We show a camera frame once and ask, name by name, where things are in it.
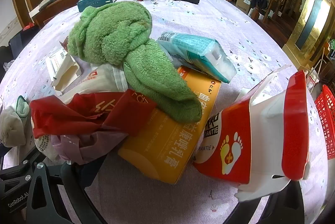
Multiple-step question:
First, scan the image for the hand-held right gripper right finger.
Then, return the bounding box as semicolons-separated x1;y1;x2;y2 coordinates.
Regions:
222;179;306;224

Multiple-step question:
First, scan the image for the translucent pink plastic bag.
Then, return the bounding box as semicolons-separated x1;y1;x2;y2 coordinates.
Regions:
37;131;129;165

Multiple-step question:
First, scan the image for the red plastic bag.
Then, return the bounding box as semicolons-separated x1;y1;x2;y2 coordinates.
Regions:
30;89;157;139

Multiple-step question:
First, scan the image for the grey cloth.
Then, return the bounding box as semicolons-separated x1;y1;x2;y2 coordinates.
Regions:
0;95;30;148

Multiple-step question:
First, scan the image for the teal cloth piece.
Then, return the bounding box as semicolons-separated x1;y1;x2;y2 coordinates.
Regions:
156;31;237;84

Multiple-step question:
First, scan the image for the white packet red print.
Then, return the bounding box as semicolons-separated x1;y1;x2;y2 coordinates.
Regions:
76;63;129;95

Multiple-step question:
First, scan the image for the small white carton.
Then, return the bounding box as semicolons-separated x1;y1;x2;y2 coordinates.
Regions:
45;46;82;96

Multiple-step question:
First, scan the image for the red mesh basket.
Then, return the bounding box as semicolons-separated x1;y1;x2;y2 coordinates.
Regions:
314;84;335;160

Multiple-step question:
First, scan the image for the green towel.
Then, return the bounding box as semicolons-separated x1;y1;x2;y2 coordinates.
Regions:
67;1;203;124

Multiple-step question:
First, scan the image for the red white carton box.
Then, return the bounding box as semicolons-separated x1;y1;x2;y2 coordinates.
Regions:
194;64;313;202

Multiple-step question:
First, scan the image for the golden pillar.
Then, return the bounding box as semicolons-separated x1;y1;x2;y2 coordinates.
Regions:
283;0;335;70

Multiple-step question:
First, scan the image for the orange carton box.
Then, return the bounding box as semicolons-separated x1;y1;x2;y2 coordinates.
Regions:
118;66;222;185

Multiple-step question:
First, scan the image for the cardboard box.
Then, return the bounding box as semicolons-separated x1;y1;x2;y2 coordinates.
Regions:
236;0;253;15

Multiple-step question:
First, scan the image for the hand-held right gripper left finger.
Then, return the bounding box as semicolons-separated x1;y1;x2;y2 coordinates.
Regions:
26;160;108;224

